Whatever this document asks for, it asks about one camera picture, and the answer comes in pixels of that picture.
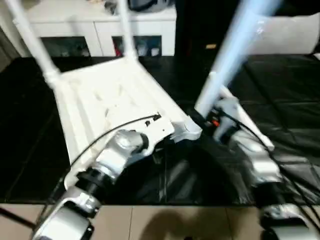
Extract white plastic table top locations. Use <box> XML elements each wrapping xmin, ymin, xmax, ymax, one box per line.
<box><xmin>49</xmin><ymin>56</ymin><xmax>203</xmax><ymax>187</ymax></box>

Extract white plastic table leg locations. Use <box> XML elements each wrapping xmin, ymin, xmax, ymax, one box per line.
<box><xmin>4</xmin><ymin>0</ymin><xmax>62</xmax><ymax>88</ymax></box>
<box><xmin>117</xmin><ymin>0</ymin><xmax>139</xmax><ymax>62</ymax></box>
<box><xmin>194</xmin><ymin>0</ymin><xmax>282</xmax><ymax>120</ymax></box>
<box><xmin>219</xmin><ymin>86</ymin><xmax>275</xmax><ymax>152</ymax></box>

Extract black cabinet with yellow label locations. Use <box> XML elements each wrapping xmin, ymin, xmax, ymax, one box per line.
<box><xmin>175</xmin><ymin>0</ymin><xmax>241</xmax><ymax>57</ymax></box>

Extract grey cushion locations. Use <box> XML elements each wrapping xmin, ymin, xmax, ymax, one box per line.
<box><xmin>247</xmin><ymin>14</ymin><xmax>320</xmax><ymax>56</ymax></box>

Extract black table mat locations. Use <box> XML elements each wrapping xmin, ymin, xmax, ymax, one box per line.
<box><xmin>0</xmin><ymin>54</ymin><xmax>320</xmax><ymax>206</ymax></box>

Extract white glass-door cabinet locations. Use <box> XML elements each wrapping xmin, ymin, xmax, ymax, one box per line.
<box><xmin>15</xmin><ymin>0</ymin><xmax>178</xmax><ymax>58</ymax></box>

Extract black table frame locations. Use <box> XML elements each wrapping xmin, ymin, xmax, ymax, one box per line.
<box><xmin>0</xmin><ymin>207</ymin><xmax>36</xmax><ymax>230</ymax></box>

